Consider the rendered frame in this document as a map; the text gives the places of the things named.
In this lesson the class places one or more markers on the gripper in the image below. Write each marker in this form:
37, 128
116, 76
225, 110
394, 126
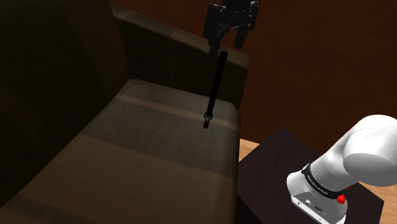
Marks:
236, 4

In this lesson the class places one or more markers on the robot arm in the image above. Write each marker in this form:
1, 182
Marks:
332, 161

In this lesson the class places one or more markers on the black pen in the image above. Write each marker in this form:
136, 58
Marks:
215, 88

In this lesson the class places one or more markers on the brown sofa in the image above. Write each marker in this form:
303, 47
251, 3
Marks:
139, 149

